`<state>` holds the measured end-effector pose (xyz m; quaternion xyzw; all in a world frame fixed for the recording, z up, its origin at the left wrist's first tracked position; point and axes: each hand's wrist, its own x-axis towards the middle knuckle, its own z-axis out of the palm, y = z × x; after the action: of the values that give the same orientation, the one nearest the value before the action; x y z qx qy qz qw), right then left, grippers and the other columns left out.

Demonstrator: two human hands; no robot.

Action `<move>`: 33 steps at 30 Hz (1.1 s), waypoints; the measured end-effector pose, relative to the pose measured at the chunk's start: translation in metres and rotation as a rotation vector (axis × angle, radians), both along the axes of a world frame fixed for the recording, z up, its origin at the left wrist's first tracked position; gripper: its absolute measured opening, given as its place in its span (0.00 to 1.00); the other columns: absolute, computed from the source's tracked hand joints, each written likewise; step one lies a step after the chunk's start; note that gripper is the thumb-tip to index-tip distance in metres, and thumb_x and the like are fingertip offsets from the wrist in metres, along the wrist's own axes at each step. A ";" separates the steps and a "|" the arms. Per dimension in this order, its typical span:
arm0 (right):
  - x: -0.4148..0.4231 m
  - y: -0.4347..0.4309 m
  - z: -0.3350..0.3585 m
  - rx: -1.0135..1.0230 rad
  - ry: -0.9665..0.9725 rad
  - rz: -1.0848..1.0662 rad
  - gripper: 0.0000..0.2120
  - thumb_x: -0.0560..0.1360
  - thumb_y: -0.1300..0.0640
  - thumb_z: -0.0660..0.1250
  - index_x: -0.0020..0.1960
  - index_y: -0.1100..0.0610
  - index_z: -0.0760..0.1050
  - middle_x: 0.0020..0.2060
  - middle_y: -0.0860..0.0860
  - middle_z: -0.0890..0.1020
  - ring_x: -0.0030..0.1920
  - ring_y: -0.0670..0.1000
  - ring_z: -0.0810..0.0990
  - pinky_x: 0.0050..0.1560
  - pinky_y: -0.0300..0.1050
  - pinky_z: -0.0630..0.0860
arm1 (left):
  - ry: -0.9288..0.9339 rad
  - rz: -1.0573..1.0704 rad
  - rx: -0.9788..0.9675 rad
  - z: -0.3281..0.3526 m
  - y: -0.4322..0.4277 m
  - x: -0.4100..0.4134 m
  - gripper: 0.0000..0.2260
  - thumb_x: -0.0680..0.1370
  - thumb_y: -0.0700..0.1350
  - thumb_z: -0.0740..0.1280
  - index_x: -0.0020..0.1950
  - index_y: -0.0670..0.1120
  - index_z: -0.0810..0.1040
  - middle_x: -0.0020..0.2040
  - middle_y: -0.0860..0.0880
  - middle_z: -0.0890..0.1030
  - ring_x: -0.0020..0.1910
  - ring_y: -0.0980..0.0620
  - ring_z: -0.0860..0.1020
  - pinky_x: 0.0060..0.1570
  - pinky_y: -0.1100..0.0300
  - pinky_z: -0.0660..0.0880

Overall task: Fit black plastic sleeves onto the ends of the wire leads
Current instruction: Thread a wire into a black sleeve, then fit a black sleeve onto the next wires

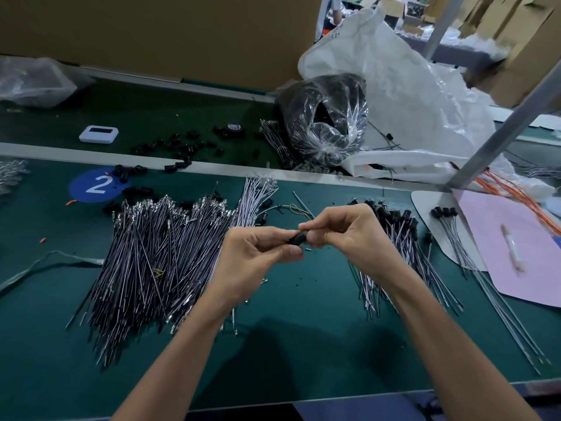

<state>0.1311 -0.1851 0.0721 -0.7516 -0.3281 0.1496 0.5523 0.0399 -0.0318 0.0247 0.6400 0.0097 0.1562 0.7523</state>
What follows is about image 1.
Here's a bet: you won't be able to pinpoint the pink paper sheet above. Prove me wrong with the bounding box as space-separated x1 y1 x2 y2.
454 189 561 309

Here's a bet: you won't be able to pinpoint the crumpled clear plastic bag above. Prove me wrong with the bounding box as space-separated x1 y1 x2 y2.
0 57 96 109

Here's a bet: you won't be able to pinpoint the black plastic caps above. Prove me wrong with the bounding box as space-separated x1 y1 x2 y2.
101 122 273 214

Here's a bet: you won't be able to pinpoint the large white plastic sack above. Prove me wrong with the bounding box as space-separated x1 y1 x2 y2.
298 2 557 188

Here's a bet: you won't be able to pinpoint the bundle of orange wires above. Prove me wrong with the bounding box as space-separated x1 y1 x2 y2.
473 168 561 235

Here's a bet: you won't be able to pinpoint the pile of wires with black caps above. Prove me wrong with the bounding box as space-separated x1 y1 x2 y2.
349 199 466 319

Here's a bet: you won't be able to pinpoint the clear plastic strip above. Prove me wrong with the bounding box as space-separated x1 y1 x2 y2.
0 250 105 293

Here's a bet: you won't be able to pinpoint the brown cardboard panel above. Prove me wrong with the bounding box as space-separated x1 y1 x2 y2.
0 0 324 91

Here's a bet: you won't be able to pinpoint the person's right forearm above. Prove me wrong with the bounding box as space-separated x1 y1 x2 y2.
379 265 543 421

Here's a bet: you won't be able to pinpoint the clear bag with black contents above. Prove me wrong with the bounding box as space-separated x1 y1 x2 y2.
277 73 369 167

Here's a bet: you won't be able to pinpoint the stack of cardboard boxes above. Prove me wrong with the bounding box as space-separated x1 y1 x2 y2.
469 0 561 109

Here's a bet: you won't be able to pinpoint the small white timer device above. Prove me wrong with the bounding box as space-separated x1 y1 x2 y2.
79 125 119 144

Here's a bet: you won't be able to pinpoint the person's left forearm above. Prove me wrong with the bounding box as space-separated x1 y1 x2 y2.
112 294 238 421

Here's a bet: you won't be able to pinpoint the blue round number sticker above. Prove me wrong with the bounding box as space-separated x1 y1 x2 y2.
68 167 130 204

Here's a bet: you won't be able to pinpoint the pile of grey wires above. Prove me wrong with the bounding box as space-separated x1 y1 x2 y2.
65 175 280 367

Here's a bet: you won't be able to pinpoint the person's left hand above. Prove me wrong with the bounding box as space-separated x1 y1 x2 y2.
206 226 306 310

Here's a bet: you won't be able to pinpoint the small bundle of capped wires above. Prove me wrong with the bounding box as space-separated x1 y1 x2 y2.
430 206 552 375

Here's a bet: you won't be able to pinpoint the person's right hand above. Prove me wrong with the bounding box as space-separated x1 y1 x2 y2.
298 203 406 290

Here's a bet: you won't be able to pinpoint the grey metal frame post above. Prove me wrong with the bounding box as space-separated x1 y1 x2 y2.
423 0 468 62
447 61 561 191

